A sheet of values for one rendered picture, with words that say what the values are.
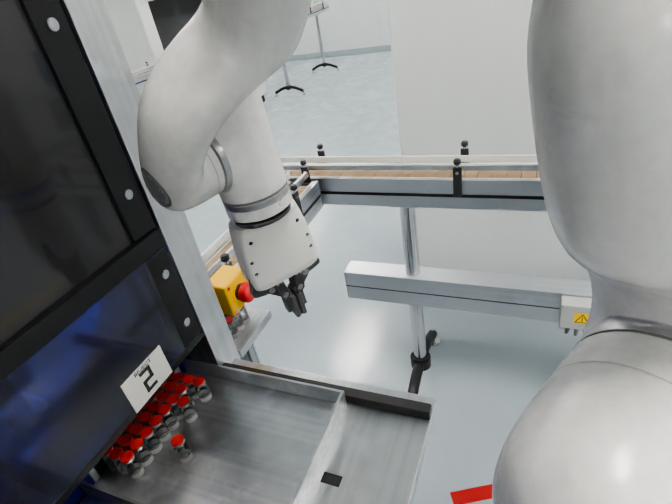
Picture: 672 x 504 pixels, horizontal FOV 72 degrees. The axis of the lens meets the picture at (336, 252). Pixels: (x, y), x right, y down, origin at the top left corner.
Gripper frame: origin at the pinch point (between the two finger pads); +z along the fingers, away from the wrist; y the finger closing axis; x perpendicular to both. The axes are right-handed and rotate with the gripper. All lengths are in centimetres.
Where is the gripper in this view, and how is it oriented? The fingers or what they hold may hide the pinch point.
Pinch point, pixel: (294, 300)
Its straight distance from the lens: 67.4
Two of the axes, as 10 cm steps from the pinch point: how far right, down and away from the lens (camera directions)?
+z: 2.2, 8.1, 5.5
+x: 5.2, 3.8, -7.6
